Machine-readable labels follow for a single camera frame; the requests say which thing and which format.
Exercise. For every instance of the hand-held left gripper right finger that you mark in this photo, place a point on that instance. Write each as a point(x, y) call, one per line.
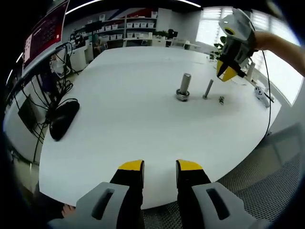
point(207, 202)

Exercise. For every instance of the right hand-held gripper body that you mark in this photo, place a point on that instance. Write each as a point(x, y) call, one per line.
point(239, 35)

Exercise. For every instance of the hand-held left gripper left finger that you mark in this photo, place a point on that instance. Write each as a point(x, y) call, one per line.
point(112, 202)

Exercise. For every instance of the large metal threaded stud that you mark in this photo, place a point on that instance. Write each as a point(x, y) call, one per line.
point(185, 82)

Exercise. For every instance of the small metal threaded bolt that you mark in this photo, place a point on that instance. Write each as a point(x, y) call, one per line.
point(208, 88)

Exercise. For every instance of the green potted plant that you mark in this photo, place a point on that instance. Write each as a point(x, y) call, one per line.
point(218, 46)

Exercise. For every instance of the white game controller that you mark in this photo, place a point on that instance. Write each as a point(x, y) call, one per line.
point(260, 95)

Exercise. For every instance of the black pen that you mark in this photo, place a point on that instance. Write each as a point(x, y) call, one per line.
point(269, 97)

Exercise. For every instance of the white background chair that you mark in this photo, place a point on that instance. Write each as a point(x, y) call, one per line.
point(177, 42)

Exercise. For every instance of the window with white blinds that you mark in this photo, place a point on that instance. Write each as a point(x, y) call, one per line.
point(281, 71)

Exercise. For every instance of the grey mesh office chair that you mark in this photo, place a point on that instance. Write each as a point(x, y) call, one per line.
point(262, 190)

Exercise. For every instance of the black computer mouse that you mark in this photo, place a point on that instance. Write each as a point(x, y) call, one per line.
point(63, 121)

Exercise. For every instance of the shelf with white bins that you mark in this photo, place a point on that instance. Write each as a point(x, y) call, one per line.
point(135, 25)

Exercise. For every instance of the black box under desk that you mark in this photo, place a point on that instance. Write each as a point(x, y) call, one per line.
point(27, 114)

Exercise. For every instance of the white cabinet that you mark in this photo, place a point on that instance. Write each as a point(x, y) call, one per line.
point(82, 56)

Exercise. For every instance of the computer monitor with red screen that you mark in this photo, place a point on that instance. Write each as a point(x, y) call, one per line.
point(45, 31)

